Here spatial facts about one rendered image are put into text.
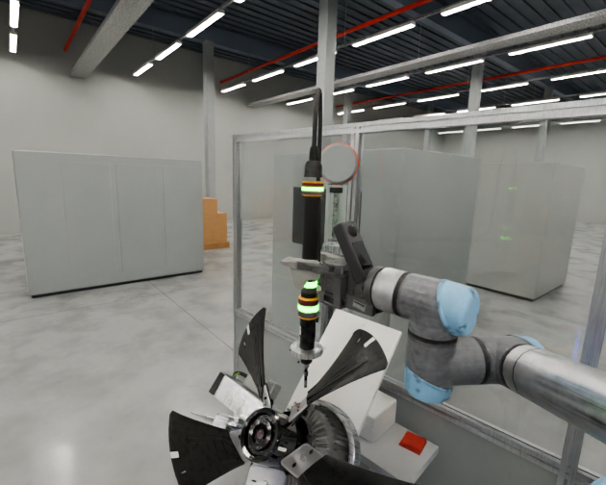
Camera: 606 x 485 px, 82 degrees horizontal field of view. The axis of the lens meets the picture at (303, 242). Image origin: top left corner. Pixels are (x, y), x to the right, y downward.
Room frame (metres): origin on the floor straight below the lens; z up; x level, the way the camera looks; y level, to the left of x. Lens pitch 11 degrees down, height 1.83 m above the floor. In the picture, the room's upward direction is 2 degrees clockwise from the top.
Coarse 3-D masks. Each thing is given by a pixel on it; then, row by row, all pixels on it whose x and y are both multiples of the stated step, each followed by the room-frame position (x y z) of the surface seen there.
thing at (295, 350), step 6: (318, 312) 0.75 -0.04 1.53; (318, 318) 0.74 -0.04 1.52; (294, 342) 0.73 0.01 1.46; (294, 348) 0.70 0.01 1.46; (300, 348) 0.70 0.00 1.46; (318, 348) 0.70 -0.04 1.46; (294, 354) 0.68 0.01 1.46; (300, 354) 0.68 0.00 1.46; (306, 354) 0.67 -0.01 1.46; (312, 354) 0.68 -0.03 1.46; (318, 354) 0.68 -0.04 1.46
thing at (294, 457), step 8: (304, 448) 0.74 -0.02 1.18; (312, 448) 0.74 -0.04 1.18; (288, 456) 0.71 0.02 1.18; (296, 456) 0.72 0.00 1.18; (312, 456) 0.72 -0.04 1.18; (320, 456) 0.72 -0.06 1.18; (288, 464) 0.69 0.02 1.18; (296, 464) 0.69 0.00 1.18; (304, 464) 0.69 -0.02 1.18; (312, 464) 0.70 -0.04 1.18; (296, 472) 0.67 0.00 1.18
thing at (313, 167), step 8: (312, 152) 0.70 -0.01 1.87; (312, 160) 0.70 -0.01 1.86; (312, 168) 0.69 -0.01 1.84; (320, 168) 0.70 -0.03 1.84; (304, 176) 0.70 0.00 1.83; (312, 176) 0.69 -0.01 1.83; (320, 176) 0.70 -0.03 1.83; (304, 320) 0.69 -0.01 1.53; (312, 320) 0.69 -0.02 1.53; (304, 328) 0.69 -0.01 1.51; (312, 328) 0.69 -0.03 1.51; (304, 336) 0.69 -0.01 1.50; (312, 336) 0.69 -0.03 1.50; (304, 344) 0.69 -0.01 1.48; (312, 344) 0.70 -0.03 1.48; (304, 360) 0.70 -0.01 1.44; (312, 360) 0.71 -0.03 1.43
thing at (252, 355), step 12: (264, 312) 1.00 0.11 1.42; (252, 324) 1.03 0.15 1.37; (264, 324) 0.96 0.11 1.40; (252, 336) 1.00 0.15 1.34; (240, 348) 1.07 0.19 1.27; (252, 348) 0.98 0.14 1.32; (252, 360) 0.97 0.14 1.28; (252, 372) 0.97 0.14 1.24; (264, 372) 0.87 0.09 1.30; (264, 384) 0.86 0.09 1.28
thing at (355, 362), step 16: (352, 336) 0.93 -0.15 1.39; (368, 336) 0.86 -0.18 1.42; (352, 352) 0.84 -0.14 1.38; (368, 352) 0.79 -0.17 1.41; (384, 352) 0.76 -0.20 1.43; (336, 368) 0.83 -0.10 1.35; (352, 368) 0.77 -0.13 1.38; (368, 368) 0.74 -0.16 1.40; (384, 368) 0.72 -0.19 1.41; (320, 384) 0.81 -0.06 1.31; (336, 384) 0.75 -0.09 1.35
